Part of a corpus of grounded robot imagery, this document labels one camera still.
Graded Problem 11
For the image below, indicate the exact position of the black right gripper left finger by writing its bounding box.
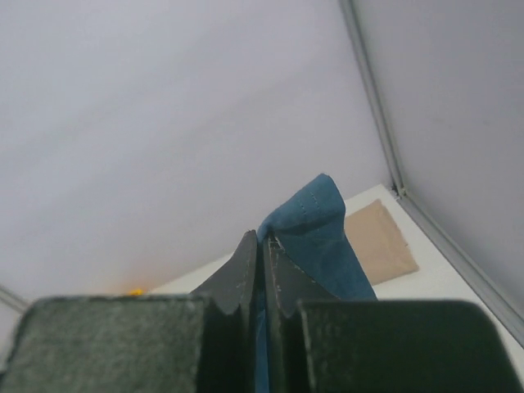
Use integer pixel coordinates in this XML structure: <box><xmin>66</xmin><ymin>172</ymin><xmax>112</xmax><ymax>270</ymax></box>
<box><xmin>1</xmin><ymin>231</ymin><xmax>257</xmax><ymax>392</ymax></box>

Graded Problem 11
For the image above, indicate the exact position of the folded beige t-shirt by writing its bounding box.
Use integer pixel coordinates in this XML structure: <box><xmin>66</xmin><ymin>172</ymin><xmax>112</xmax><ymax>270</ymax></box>
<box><xmin>345</xmin><ymin>199</ymin><xmax>419</xmax><ymax>286</ymax></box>

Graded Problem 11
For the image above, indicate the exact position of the dark blue t-shirt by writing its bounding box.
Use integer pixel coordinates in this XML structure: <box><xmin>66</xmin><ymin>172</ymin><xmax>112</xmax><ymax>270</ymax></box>
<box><xmin>255</xmin><ymin>174</ymin><xmax>378</xmax><ymax>393</ymax></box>

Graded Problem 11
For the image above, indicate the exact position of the aluminium frame post left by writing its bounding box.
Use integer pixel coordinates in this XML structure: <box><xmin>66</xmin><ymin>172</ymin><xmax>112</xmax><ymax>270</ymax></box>
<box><xmin>0</xmin><ymin>285</ymin><xmax>29</xmax><ymax>314</ymax></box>

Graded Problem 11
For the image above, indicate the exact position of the aluminium frame post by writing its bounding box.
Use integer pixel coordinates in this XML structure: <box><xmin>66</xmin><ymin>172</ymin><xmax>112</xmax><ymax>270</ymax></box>
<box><xmin>0</xmin><ymin>285</ymin><xmax>29</xmax><ymax>314</ymax></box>
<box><xmin>341</xmin><ymin>1</ymin><xmax>523</xmax><ymax>314</ymax></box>

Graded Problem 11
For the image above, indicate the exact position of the aluminium frame post right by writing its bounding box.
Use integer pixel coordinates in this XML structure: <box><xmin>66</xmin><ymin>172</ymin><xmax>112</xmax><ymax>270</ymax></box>
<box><xmin>341</xmin><ymin>1</ymin><xmax>523</xmax><ymax>314</ymax></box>

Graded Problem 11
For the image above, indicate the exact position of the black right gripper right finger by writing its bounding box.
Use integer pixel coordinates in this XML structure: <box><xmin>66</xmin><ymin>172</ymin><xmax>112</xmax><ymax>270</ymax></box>
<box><xmin>264</xmin><ymin>238</ymin><xmax>523</xmax><ymax>392</ymax></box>

